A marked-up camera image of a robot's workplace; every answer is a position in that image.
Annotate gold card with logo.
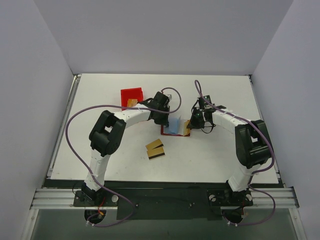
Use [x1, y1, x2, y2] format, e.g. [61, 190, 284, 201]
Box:
[183, 120, 190, 137]

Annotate red leather card holder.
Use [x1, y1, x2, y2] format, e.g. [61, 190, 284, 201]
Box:
[160, 116, 191, 137]

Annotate gold card magnetic stripe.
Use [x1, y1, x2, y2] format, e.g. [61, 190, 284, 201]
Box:
[147, 146, 165, 161]

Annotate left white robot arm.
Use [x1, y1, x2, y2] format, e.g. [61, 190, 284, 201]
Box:
[81, 91, 172, 206]

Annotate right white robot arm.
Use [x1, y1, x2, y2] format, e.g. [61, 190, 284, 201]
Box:
[187, 95, 272, 205]

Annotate gold card upper left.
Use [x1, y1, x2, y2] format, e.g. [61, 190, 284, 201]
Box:
[145, 138, 164, 151]

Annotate gold cards in bin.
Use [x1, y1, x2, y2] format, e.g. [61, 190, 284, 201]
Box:
[126, 98, 139, 108]

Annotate red plastic bin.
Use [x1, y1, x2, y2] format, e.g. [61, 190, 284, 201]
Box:
[120, 87, 144, 111]

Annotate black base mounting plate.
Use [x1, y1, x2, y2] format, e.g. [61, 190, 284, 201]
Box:
[73, 181, 253, 221]

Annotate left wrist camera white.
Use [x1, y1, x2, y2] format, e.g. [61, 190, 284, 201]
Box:
[165, 94, 172, 102]

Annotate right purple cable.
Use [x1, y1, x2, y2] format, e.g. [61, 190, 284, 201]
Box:
[194, 79, 277, 227]

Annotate aluminium front rail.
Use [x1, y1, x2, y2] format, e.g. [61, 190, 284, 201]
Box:
[30, 187, 300, 210]

